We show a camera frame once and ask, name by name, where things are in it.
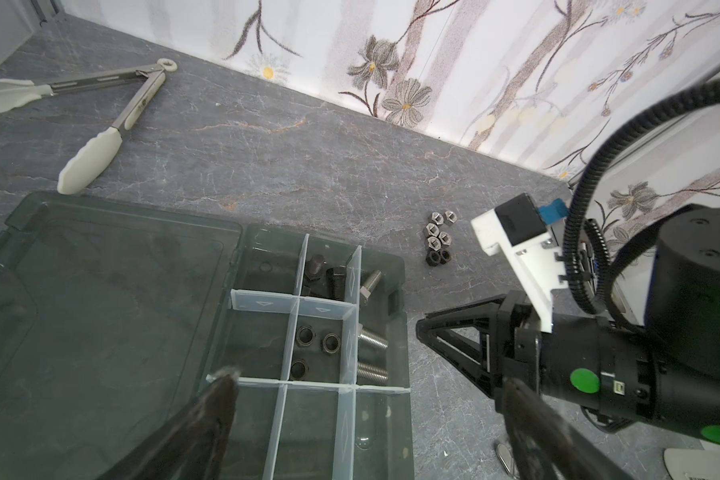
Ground silver hex bolt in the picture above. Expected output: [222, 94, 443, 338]
[358, 324, 389, 350]
[359, 270, 383, 306]

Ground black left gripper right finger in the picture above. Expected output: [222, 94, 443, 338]
[502, 379, 629, 479]

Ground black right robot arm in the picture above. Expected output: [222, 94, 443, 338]
[416, 206, 720, 445]

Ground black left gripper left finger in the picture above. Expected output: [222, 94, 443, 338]
[100, 367, 240, 479]

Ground cream silicone kitchen tongs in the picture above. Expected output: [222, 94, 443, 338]
[0, 58, 178, 195]

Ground transparent grey organizer box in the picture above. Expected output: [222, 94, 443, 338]
[0, 192, 414, 479]

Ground black hex bolt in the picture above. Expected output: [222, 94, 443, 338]
[326, 266, 347, 301]

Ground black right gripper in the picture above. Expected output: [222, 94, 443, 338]
[415, 291, 654, 420]

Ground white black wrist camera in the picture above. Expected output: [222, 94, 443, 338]
[470, 193, 568, 333]

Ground black corrugated cable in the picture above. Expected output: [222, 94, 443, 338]
[562, 74, 720, 316]

